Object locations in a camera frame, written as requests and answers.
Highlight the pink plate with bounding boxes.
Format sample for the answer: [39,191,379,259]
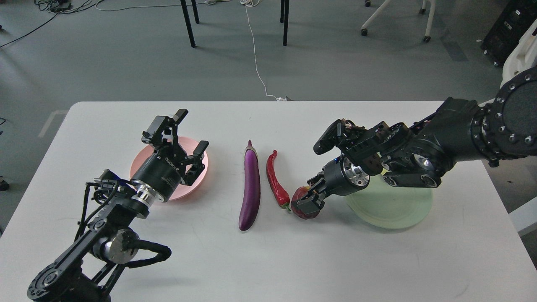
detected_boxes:
[130,137,209,201]

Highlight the red chili pepper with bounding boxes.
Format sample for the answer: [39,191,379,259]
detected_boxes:
[266,150,291,212]

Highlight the white cable on floor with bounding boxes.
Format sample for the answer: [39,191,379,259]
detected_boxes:
[240,0,292,102]

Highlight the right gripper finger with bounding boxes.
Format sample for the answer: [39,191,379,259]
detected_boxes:
[306,170,328,191]
[297,194,325,214]

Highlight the white chair base with casters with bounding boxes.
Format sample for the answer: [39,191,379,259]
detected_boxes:
[361,0,437,43]

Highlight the black cables on floor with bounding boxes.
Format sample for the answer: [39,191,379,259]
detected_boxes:
[0,0,101,49]

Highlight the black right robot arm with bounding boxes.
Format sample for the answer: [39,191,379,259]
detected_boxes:
[290,67,537,219]

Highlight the purple eggplant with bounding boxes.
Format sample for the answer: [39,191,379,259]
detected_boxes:
[238,140,261,231]

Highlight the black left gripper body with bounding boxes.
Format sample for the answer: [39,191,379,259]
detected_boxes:
[130,140,187,202]

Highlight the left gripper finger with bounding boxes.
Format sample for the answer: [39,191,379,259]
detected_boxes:
[180,140,209,187]
[142,109,188,150]

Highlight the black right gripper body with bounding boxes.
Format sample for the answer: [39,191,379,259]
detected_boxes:
[322,157,370,196]

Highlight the black equipment box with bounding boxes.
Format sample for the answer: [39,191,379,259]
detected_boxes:
[481,0,537,67]

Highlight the dark red pomegranate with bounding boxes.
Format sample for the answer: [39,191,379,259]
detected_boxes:
[289,185,320,220]

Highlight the green plate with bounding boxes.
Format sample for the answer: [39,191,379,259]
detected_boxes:
[344,174,433,229]

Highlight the black table legs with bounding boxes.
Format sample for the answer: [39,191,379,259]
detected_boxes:
[180,0,290,48]

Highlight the white office chair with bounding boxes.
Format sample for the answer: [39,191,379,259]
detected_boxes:
[500,21,537,86]

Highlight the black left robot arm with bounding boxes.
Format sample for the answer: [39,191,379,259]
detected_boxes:
[27,109,209,302]

